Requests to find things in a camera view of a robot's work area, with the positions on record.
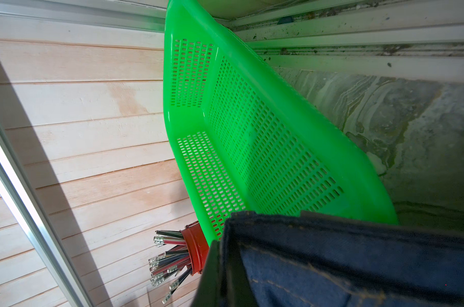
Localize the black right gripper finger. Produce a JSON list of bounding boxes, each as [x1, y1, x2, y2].
[[191, 240, 257, 306]]

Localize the blue denim trousers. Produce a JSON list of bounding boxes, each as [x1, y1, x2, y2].
[[220, 212, 464, 306]]

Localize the red metal pencil cup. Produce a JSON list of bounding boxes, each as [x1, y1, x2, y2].
[[180, 221, 209, 275]]

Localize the green plastic basket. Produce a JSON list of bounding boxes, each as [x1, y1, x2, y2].
[[163, 1, 398, 243]]

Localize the right vertical aluminium post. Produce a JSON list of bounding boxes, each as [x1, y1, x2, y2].
[[0, 126, 93, 306]]

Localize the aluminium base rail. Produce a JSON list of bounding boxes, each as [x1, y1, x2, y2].
[[0, 1, 464, 83]]

